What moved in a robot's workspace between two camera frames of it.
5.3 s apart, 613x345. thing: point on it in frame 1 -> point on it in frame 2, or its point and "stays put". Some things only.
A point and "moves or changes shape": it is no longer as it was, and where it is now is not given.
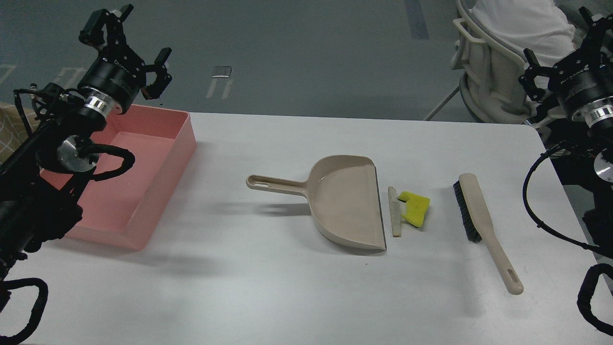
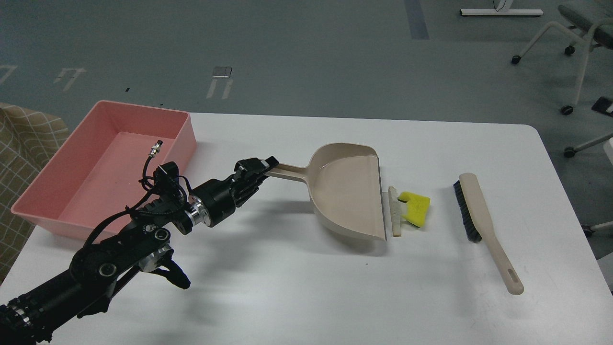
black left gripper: (118, 71) -> (213, 201)
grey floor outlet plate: (221, 71) stays put
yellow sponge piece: (416, 206) stays put
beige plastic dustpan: (343, 193) moves or changes shape
